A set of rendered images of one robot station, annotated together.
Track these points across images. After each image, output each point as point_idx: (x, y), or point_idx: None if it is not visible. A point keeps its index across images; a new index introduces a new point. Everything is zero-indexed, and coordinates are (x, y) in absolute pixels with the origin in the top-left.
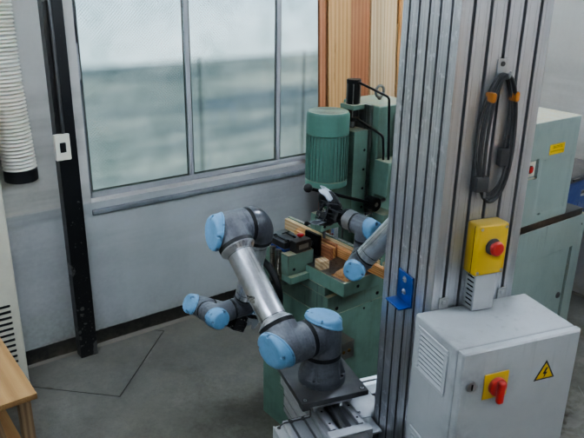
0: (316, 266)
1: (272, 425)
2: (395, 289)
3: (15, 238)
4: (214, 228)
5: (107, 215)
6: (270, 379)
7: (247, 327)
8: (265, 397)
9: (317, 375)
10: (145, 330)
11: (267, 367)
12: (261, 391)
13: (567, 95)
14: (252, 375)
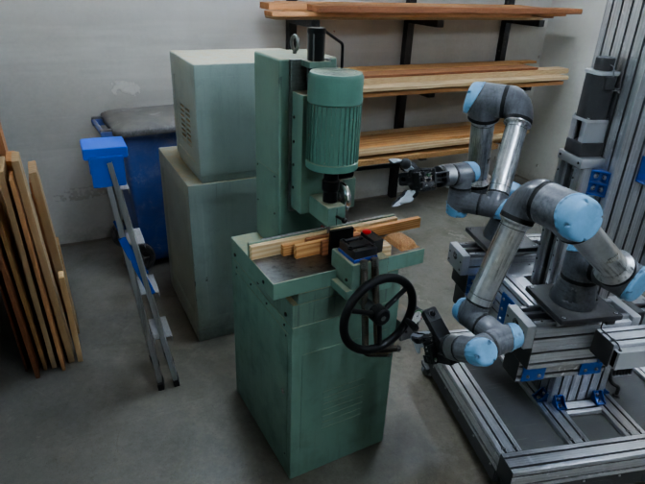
0: (384, 254)
1: (321, 473)
2: (632, 177)
3: None
4: (596, 211)
5: None
6: (305, 433)
7: (79, 472)
8: (295, 462)
9: (597, 292)
10: None
11: (298, 425)
12: (250, 476)
13: (116, 46)
14: (211, 481)
